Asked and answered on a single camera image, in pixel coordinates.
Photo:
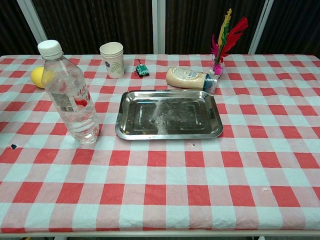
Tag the white floral paper cup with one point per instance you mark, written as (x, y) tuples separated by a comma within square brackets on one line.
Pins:
[(113, 62)]

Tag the beige mayonnaise squeeze bottle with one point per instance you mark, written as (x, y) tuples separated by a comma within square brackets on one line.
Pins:
[(185, 78)]

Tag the small green circuit board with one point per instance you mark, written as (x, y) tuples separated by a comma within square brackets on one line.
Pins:
[(142, 70)]

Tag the red white checkered tablecloth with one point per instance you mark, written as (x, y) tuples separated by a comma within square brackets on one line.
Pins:
[(175, 180)]

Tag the transparent plastic water bottle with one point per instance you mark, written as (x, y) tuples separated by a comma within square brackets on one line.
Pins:
[(72, 105)]

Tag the white frame post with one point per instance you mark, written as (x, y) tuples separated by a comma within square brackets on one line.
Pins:
[(33, 25), (261, 25), (158, 25)]

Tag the yellow lemon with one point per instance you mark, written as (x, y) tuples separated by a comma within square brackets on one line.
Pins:
[(36, 77)]

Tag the rectangular stainless steel tray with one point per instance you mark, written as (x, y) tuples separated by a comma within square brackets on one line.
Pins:
[(175, 120)]

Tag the colourful feather shuttlecock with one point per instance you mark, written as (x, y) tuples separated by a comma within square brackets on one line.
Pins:
[(220, 42)]

